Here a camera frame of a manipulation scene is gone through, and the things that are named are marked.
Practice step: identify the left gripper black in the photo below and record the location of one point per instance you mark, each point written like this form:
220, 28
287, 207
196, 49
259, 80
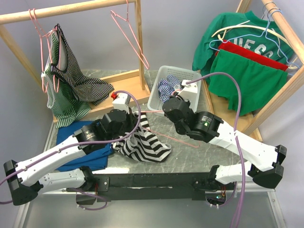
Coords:
133, 120

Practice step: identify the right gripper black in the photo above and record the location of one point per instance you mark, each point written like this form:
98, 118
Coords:
188, 102

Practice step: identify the blue white striped tank top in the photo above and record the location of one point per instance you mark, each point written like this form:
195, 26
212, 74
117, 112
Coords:
168, 86

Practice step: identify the black white striped tank top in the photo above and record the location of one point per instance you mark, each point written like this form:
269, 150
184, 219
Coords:
143, 145

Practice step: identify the blue cloth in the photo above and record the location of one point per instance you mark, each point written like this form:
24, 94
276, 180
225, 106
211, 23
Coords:
96, 160

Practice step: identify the green striped tank top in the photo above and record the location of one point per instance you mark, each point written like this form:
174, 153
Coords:
77, 91

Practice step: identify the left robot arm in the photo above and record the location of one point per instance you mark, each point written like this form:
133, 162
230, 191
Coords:
27, 179

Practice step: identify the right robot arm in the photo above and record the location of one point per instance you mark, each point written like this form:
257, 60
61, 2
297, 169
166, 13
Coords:
263, 163

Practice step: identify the red cloth on hanger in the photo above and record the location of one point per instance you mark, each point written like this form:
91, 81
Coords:
233, 48

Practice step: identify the cream white hanger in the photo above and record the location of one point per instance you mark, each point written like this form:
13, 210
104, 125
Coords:
243, 25

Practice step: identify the white plastic perforated basket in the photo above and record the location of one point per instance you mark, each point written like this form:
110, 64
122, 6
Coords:
154, 102

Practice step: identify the left wooden clothes rack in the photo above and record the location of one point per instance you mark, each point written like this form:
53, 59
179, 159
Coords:
133, 81

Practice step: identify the black base beam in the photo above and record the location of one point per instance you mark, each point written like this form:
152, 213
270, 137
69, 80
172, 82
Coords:
151, 186

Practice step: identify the green t-shirt front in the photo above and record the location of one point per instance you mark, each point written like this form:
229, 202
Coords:
257, 83

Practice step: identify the green sweatshirt with letters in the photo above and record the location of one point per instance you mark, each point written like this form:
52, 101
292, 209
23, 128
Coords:
245, 30

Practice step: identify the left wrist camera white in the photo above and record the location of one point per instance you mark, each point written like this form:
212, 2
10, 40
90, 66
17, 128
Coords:
121, 101

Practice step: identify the light blue wire hanger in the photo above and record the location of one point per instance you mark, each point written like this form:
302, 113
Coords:
292, 65

